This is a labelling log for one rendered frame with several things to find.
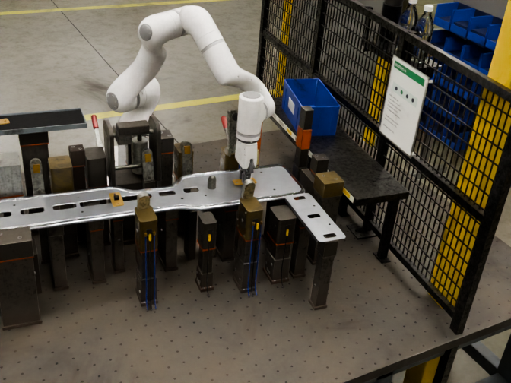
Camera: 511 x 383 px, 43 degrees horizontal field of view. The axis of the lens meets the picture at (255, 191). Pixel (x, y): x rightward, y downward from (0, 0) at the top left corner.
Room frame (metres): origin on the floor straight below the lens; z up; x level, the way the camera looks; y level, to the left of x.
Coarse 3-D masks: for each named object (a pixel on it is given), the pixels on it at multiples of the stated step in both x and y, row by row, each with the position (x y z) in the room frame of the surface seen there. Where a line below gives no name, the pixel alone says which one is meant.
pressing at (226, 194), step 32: (64, 192) 1.88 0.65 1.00; (96, 192) 1.91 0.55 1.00; (128, 192) 1.93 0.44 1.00; (192, 192) 1.97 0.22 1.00; (224, 192) 1.99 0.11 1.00; (256, 192) 2.00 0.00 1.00; (288, 192) 2.03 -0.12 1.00; (0, 224) 1.67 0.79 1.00; (32, 224) 1.69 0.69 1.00; (64, 224) 1.71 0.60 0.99
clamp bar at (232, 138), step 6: (228, 114) 2.20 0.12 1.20; (234, 114) 2.18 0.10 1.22; (228, 120) 2.20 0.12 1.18; (234, 120) 2.18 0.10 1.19; (228, 126) 2.20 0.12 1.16; (234, 126) 2.21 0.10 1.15; (228, 132) 2.19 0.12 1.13; (234, 132) 2.20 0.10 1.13; (228, 138) 2.19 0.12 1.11; (234, 138) 2.20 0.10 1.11; (228, 144) 2.19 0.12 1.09; (234, 144) 2.21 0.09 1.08
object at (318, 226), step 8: (288, 200) 1.97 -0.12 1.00; (296, 200) 1.98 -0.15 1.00; (304, 200) 1.98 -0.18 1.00; (312, 200) 1.99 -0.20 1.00; (296, 208) 1.92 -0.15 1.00; (304, 208) 1.93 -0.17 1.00; (312, 208) 1.93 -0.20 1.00; (320, 208) 1.94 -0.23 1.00; (304, 216) 1.88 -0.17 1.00; (320, 216) 1.89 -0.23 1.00; (328, 216) 1.89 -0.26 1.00; (304, 224) 1.84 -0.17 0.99; (312, 224) 1.83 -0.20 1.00; (320, 224) 1.84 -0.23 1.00; (312, 232) 1.79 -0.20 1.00; (320, 232) 1.79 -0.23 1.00; (328, 232) 1.80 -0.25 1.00; (336, 232) 1.80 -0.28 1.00; (320, 240) 1.74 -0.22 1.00; (328, 240) 1.75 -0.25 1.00
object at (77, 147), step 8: (80, 144) 2.06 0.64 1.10; (72, 152) 2.00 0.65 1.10; (80, 152) 2.01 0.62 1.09; (72, 160) 2.00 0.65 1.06; (80, 160) 2.01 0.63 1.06; (80, 168) 2.02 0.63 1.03; (80, 176) 2.01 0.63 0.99; (80, 184) 2.01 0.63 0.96; (80, 224) 2.01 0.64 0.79; (80, 232) 2.01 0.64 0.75; (80, 240) 2.01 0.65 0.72
